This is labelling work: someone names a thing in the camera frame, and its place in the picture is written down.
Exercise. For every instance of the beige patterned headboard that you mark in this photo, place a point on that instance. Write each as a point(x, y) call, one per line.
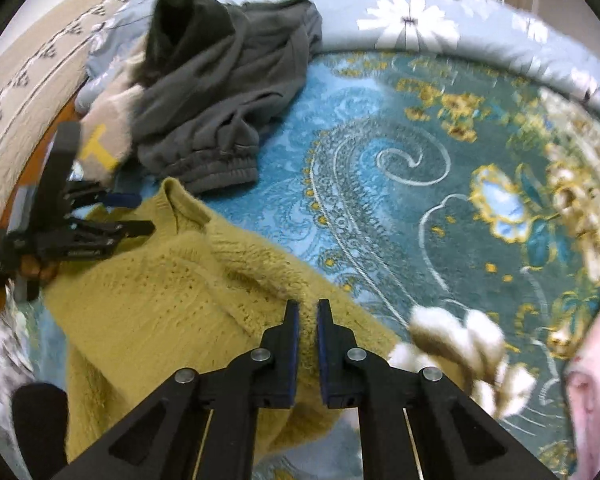
point(30, 75)

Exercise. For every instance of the olive green towel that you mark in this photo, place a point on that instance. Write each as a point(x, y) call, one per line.
point(155, 305)

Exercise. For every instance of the floral printed cloth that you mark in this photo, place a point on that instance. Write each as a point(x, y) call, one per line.
point(0, 360)

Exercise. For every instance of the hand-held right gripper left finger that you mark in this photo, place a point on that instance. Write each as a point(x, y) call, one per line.
point(291, 345)

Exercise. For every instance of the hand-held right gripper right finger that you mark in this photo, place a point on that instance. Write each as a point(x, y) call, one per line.
point(323, 347)

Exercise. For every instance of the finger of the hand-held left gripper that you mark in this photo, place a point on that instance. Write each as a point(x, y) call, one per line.
point(125, 200)
point(130, 230)

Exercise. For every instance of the grey sweatpants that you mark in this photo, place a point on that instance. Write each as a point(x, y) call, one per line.
point(215, 90)

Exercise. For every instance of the teal floral blanket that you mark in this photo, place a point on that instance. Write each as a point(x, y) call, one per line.
point(380, 185)

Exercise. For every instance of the grey daisy-print pillow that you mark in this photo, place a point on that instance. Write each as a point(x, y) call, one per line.
point(430, 20)

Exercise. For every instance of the beige fuzzy garment yellow print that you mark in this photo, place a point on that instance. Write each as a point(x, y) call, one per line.
point(109, 122)

